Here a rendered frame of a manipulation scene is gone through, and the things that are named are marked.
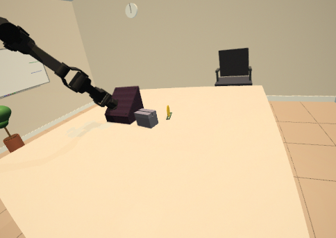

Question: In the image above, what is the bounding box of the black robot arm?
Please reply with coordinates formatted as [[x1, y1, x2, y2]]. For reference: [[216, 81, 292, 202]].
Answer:
[[0, 17, 119, 111]]

